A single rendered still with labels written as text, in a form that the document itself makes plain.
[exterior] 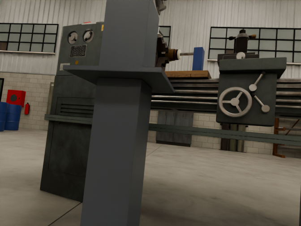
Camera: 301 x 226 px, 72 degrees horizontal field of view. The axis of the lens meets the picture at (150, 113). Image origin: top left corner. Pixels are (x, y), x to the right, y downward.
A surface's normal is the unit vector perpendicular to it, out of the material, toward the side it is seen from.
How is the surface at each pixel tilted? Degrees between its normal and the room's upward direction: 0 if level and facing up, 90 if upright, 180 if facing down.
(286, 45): 90
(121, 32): 90
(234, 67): 90
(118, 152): 90
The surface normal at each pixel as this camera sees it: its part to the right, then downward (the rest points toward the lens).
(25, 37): -0.15, -0.09
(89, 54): -0.39, -0.11
